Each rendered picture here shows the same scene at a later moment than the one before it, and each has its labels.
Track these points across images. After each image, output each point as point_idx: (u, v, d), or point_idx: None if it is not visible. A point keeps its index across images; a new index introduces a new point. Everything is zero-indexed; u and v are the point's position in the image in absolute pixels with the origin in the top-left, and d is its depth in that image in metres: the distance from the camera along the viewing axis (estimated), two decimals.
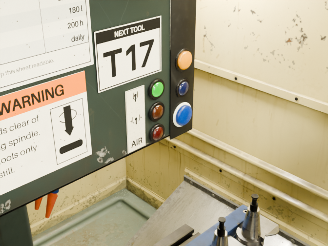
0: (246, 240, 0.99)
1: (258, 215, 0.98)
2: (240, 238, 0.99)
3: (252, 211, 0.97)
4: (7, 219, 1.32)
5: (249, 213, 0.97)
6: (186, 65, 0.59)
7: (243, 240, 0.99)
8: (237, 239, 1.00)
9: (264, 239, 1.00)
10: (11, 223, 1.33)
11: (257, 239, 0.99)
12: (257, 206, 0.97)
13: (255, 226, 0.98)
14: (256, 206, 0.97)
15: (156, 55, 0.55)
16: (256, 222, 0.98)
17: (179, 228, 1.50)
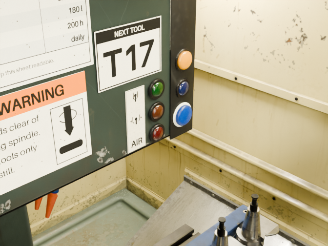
0: (246, 240, 0.99)
1: (258, 215, 0.98)
2: (240, 238, 0.99)
3: (252, 211, 0.97)
4: (7, 219, 1.32)
5: (249, 213, 0.97)
6: (186, 65, 0.59)
7: (243, 240, 0.99)
8: (237, 239, 1.00)
9: (264, 239, 1.00)
10: (11, 223, 1.33)
11: (257, 239, 0.99)
12: (257, 206, 0.97)
13: (255, 226, 0.98)
14: (256, 206, 0.97)
15: (156, 55, 0.55)
16: (256, 222, 0.98)
17: (179, 228, 1.50)
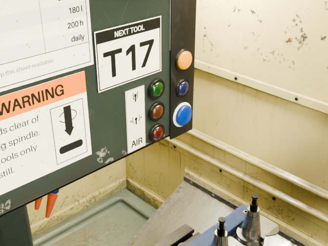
0: (246, 240, 0.99)
1: (258, 215, 0.98)
2: (240, 238, 0.99)
3: (252, 211, 0.97)
4: (7, 219, 1.32)
5: (249, 213, 0.97)
6: (186, 65, 0.59)
7: (243, 240, 0.99)
8: (237, 239, 1.00)
9: (264, 239, 1.00)
10: (11, 223, 1.33)
11: (257, 239, 0.99)
12: (257, 206, 0.97)
13: (255, 226, 0.98)
14: (256, 206, 0.97)
15: (156, 55, 0.55)
16: (256, 222, 0.98)
17: (179, 228, 1.50)
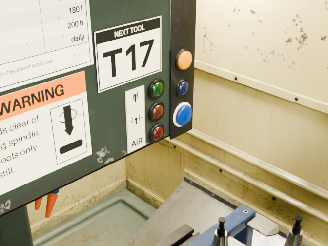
0: None
1: (301, 238, 0.91)
2: None
3: (295, 234, 0.91)
4: (7, 219, 1.32)
5: (292, 236, 0.91)
6: (186, 65, 0.59)
7: None
8: None
9: None
10: (11, 223, 1.33)
11: None
12: (300, 229, 0.90)
13: None
14: (300, 229, 0.90)
15: (156, 55, 0.55)
16: None
17: (179, 228, 1.50)
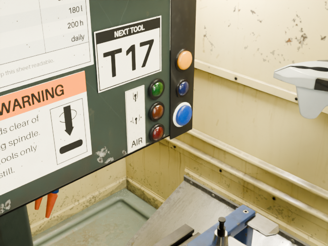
0: None
1: None
2: None
3: None
4: (7, 219, 1.32)
5: None
6: (186, 65, 0.59)
7: None
8: None
9: None
10: (11, 223, 1.33)
11: None
12: None
13: None
14: None
15: (156, 55, 0.55)
16: None
17: (179, 228, 1.50)
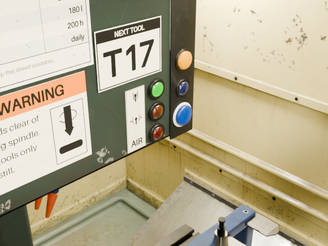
0: None
1: None
2: None
3: None
4: (7, 219, 1.32)
5: None
6: (186, 65, 0.59)
7: None
8: None
9: None
10: (11, 223, 1.33)
11: None
12: None
13: None
14: None
15: (156, 55, 0.55)
16: None
17: (179, 228, 1.50)
